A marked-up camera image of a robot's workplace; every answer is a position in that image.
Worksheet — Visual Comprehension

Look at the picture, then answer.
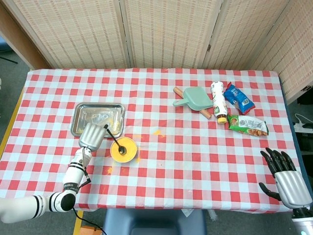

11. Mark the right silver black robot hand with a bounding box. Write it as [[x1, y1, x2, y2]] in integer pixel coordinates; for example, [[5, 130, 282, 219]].
[[258, 147, 313, 210]]

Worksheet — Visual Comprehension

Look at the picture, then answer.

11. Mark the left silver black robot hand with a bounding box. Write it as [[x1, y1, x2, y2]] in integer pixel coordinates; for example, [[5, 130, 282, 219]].
[[78, 122, 110, 150]]

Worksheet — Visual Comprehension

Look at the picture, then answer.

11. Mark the black spoon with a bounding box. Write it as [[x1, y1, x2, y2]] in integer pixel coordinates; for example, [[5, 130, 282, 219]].
[[105, 127, 127, 155]]

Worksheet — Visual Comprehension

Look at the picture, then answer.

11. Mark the blue robot base seat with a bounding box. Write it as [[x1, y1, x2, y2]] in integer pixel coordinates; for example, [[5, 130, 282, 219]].
[[102, 208, 207, 235]]

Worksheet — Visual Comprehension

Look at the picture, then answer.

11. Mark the rectangular metal tray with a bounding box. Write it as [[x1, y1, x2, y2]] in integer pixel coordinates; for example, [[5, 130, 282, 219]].
[[70, 102, 126, 138]]

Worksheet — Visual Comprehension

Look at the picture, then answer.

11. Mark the yellow bowl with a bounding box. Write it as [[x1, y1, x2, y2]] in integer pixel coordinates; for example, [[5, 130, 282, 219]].
[[110, 137, 138, 164]]

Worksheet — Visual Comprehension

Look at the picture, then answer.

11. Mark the white power strip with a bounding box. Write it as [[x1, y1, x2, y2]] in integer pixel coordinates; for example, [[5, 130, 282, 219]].
[[293, 122, 313, 133]]

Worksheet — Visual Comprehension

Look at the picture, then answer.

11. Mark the green snack bag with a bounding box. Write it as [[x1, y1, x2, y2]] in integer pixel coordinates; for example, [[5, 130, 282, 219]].
[[226, 114, 269, 137]]

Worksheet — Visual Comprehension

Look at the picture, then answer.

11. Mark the red white checkered tablecloth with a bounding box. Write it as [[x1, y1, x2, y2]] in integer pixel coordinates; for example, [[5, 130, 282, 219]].
[[0, 68, 308, 213]]

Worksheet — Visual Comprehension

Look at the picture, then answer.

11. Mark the orange box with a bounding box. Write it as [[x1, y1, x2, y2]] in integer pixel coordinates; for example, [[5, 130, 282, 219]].
[[79, 225, 103, 235]]

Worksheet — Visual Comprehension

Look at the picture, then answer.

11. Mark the blue snack bag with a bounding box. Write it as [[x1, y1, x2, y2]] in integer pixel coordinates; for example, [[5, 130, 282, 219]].
[[224, 82, 256, 116]]

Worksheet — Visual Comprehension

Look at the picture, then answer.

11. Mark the green plastic dustpan scoop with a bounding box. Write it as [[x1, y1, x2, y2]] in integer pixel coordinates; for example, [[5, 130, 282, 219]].
[[172, 86, 214, 111]]

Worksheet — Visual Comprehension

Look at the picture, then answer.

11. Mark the wooden rolling pin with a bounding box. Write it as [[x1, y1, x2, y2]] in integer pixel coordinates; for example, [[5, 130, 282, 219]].
[[173, 87, 212, 119]]

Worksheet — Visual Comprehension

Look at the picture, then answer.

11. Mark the white bottle with yellow cap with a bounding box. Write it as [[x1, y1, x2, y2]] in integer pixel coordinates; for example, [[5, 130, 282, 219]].
[[210, 81, 228, 125]]

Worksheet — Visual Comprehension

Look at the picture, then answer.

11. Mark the woven folding screen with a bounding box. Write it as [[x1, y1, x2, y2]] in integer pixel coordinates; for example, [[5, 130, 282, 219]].
[[2, 0, 313, 102]]

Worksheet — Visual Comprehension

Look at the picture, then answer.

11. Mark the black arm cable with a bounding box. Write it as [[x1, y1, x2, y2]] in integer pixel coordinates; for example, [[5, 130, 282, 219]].
[[72, 208, 106, 235]]

